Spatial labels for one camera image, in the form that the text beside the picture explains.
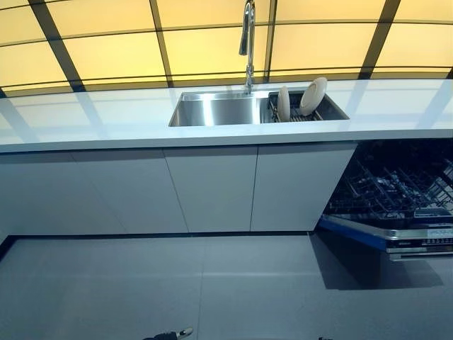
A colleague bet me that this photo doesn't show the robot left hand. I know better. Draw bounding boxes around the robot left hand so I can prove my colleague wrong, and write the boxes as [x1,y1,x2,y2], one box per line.
[141,326,195,340]

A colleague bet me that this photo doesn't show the cream round plate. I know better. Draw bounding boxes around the cream round plate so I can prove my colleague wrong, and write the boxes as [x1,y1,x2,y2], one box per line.
[299,76,328,115]
[276,85,292,119]

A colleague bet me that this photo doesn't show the black cabinet kickboard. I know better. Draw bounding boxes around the black cabinet kickboard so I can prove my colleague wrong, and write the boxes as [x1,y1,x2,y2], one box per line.
[0,231,320,246]

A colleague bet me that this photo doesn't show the wide white cabinet door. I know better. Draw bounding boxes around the wide white cabinet door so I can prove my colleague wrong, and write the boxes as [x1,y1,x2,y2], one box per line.
[0,149,189,237]

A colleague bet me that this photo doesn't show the stainless steel sink basin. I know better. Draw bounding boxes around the stainless steel sink basin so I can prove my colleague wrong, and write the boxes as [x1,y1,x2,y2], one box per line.
[167,89,352,128]

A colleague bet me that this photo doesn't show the black slatted dish drainer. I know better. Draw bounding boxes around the black slatted dish drainer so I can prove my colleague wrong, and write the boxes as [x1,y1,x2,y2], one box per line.
[268,90,325,123]

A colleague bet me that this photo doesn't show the yellow ceiling light panels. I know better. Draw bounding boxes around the yellow ceiling light panels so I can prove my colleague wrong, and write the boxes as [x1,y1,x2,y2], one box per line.
[0,0,453,98]

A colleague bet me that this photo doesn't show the chrome pull-down kitchen faucet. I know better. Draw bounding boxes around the chrome pull-down kitchen faucet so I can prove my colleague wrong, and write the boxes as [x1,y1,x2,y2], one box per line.
[238,0,257,96]

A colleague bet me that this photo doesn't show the black wire dishwasher rack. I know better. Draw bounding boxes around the black wire dishwasher rack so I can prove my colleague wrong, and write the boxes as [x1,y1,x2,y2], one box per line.
[326,140,453,219]

